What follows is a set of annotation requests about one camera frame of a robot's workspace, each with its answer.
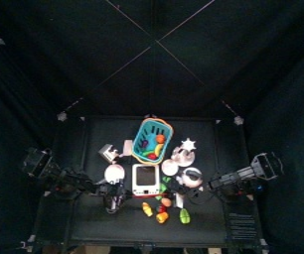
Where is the thin diagonal brace wire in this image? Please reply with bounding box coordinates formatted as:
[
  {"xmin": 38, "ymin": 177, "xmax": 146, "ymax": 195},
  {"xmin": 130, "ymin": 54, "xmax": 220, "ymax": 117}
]
[
  {"xmin": 62, "ymin": 0, "xmax": 217, "ymax": 116},
  {"xmin": 103, "ymin": 0, "xmax": 244, "ymax": 121}
]

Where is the toy kettle with black handle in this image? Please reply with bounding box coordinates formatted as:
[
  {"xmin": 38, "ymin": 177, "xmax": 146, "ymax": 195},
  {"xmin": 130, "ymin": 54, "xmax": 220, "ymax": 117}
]
[{"xmin": 181, "ymin": 167, "xmax": 205, "ymax": 190}]

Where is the green toy leaf vegetable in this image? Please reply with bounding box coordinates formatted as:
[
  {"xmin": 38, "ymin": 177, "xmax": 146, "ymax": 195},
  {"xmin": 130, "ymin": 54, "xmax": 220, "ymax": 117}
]
[{"xmin": 154, "ymin": 176, "xmax": 174, "ymax": 201}]

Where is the white oval toy plate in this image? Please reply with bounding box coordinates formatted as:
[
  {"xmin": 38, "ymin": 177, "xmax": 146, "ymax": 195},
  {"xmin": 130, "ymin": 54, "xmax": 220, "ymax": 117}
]
[{"xmin": 161, "ymin": 158, "xmax": 181, "ymax": 178}]

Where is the white toy knife block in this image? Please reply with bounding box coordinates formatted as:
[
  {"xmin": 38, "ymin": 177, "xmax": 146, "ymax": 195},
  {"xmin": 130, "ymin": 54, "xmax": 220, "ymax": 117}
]
[{"xmin": 98, "ymin": 143, "xmax": 121, "ymax": 164}]

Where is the white toy utensil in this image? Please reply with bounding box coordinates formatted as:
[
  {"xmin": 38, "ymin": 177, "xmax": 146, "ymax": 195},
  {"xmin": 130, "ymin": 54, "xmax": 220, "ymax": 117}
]
[{"xmin": 174, "ymin": 192, "xmax": 186, "ymax": 209}]

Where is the green toy cucumber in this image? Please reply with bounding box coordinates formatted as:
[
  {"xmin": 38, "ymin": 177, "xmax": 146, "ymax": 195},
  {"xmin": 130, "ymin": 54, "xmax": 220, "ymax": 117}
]
[{"xmin": 178, "ymin": 207, "xmax": 193, "ymax": 225}]

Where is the yellow toy bell pepper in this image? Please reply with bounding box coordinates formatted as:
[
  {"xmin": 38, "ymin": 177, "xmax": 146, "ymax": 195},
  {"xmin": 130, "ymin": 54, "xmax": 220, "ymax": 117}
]
[{"xmin": 155, "ymin": 211, "xmax": 171, "ymax": 225}]

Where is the yellow toy corn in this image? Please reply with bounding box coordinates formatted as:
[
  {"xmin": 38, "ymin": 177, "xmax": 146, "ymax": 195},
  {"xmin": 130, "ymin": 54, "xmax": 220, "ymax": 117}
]
[{"xmin": 141, "ymin": 201, "xmax": 155, "ymax": 218}]

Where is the white rounded kitchen toy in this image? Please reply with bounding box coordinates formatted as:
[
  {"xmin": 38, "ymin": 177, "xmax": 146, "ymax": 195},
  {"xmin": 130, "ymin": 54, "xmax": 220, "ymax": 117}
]
[{"xmin": 122, "ymin": 139, "xmax": 135, "ymax": 158}]

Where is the teal basket with orange rim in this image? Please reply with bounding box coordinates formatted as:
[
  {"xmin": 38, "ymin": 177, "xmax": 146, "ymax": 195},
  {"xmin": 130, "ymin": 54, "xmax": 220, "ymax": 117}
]
[{"xmin": 131, "ymin": 117, "xmax": 175, "ymax": 166}]

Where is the white bowl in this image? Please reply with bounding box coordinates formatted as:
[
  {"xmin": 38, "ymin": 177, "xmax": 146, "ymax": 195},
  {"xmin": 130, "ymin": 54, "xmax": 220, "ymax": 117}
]
[{"xmin": 103, "ymin": 163, "xmax": 127, "ymax": 186}]

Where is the yellow toy banana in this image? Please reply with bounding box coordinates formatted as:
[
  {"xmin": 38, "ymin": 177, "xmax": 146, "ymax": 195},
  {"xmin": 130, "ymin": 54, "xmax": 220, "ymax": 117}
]
[{"xmin": 153, "ymin": 144, "xmax": 166, "ymax": 157}]

